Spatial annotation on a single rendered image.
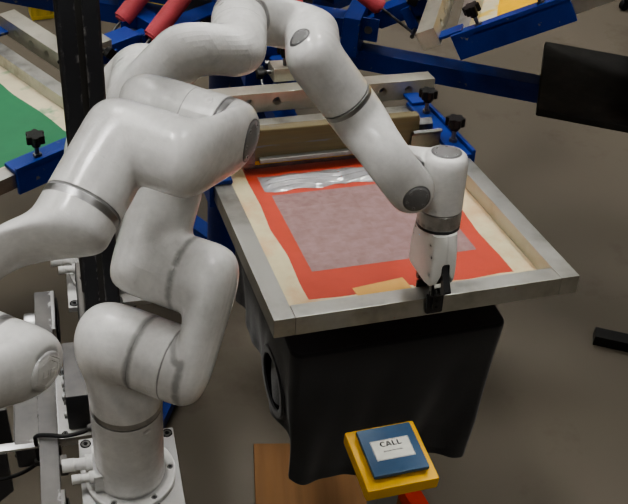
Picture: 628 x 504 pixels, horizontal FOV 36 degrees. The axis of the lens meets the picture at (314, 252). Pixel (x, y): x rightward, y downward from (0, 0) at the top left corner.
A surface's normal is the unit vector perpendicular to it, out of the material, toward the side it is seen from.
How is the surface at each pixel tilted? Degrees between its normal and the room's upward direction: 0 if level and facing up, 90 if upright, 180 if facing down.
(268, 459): 0
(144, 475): 90
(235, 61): 96
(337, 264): 8
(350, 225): 8
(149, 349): 33
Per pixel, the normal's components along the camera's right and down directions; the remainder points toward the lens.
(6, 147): 0.07, -0.77
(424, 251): -0.96, 0.13
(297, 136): 0.29, 0.52
